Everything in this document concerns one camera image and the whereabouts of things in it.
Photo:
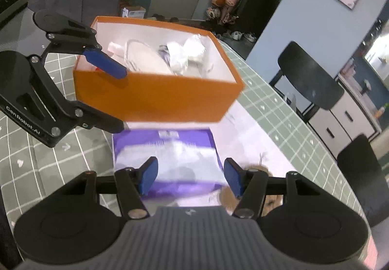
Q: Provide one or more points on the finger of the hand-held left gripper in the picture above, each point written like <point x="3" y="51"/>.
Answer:
<point x="106" y="65"/>
<point x="103" y="122"/>

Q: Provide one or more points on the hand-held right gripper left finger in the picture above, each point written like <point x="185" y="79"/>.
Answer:
<point x="149" y="174"/>

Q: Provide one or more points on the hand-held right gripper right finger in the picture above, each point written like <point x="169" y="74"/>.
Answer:
<point x="234" y="177"/>

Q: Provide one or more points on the purple tissue pack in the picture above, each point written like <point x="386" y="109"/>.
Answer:
<point x="170" y="142"/>

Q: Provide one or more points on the orange cardboard box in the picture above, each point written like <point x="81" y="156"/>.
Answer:
<point x="158" y="96"/>

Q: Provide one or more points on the white tissue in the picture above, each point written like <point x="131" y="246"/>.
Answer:
<point x="188" y="51"/>

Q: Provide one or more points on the brown plush toy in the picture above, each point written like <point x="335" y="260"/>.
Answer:
<point x="267" y="201"/>

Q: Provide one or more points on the white paper sheet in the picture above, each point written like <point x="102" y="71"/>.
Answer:
<point x="264" y="142"/>

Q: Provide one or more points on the small cardboard box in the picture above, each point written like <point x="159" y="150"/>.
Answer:
<point x="133" y="11"/>

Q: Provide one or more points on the black chair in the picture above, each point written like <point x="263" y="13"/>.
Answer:
<point x="364" y="179"/>
<point x="310" y="78"/>

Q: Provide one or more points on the white shoe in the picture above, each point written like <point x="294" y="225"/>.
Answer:
<point x="235" y="35"/>
<point x="249" y="37"/>

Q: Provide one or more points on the black sideboard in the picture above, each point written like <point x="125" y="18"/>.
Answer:
<point x="258" y="11"/>

